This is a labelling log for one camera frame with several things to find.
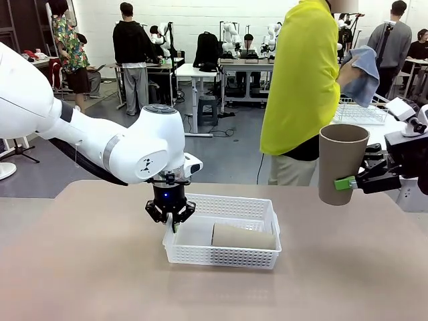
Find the person's right hand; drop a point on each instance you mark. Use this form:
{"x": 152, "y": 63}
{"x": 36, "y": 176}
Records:
{"x": 349, "y": 73}

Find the red chair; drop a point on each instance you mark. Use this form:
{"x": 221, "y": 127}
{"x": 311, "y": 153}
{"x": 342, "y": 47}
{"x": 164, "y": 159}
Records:
{"x": 55, "y": 72}

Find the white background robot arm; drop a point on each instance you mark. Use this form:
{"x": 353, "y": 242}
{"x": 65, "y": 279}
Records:
{"x": 270, "y": 38}
{"x": 230, "y": 35}
{"x": 164, "y": 36}

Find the grey plastic stool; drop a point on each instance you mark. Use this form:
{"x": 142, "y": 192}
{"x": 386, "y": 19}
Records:
{"x": 207, "y": 110}

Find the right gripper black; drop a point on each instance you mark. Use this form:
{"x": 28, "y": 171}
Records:
{"x": 408, "y": 154}

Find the seated person at robot bench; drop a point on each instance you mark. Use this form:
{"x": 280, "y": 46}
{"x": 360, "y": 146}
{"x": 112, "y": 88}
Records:
{"x": 248, "y": 45}

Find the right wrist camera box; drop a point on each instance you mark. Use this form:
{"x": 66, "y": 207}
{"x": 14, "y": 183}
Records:
{"x": 399, "y": 108}

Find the seated person with laptop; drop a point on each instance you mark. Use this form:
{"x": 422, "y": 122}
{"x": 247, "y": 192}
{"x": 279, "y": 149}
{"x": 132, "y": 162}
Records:
{"x": 93, "y": 80}

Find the tall black camera stand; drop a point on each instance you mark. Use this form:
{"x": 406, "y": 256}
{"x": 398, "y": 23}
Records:
{"x": 387, "y": 43}

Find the large white table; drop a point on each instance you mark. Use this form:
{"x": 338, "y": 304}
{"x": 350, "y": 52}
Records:
{"x": 411, "y": 200}

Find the person in yellow cape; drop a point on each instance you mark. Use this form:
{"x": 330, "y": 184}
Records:
{"x": 301, "y": 83}

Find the person in black hoodie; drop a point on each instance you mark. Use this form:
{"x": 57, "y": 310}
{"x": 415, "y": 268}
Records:
{"x": 132, "y": 43}

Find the person in grey sweater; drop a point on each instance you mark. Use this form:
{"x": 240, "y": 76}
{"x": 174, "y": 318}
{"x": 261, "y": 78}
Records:
{"x": 396, "y": 40}

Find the white standing desk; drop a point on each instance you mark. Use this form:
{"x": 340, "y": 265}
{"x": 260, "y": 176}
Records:
{"x": 194, "y": 70}

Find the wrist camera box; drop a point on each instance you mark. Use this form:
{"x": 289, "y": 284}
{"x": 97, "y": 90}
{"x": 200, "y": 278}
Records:
{"x": 399, "y": 108}
{"x": 194, "y": 165}

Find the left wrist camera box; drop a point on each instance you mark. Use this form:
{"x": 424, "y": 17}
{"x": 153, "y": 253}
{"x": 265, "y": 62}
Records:
{"x": 194, "y": 165}

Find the person in floral shirt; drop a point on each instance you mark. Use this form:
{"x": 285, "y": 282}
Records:
{"x": 68, "y": 50}

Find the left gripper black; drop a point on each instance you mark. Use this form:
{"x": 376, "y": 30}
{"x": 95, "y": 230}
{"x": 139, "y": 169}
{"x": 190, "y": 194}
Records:
{"x": 168, "y": 197}

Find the black backpack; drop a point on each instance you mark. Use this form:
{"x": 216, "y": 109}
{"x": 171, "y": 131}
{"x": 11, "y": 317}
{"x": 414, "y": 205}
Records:
{"x": 205, "y": 50}

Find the seated person in black shirt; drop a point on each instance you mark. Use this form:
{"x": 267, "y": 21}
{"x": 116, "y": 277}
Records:
{"x": 418, "y": 50}

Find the white round fan base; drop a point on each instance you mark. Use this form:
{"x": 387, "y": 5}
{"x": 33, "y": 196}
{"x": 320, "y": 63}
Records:
{"x": 8, "y": 171}

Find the long robot bench desk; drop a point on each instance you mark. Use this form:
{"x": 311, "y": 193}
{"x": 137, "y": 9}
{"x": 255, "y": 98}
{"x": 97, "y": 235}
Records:
{"x": 244, "y": 66}

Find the short black tripod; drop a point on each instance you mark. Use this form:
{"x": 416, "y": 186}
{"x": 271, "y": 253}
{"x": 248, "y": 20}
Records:
{"x": 21, "y": 152}

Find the blue-grey cleaning cloth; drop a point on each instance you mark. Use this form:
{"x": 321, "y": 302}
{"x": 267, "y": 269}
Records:
{"x": 366, "y": 83}

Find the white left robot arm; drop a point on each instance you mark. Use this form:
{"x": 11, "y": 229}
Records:
{"x": 33, "y": 100}

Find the white perforated plastic basket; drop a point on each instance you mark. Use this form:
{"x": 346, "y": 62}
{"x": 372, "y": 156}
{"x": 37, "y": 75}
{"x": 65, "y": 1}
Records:
{"x": 220, "y": 257}

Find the brown paper-look cup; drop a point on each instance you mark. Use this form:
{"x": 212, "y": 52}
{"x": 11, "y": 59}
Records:
{"x": 244, "y": 237}
{"x": 337, "y": 157}

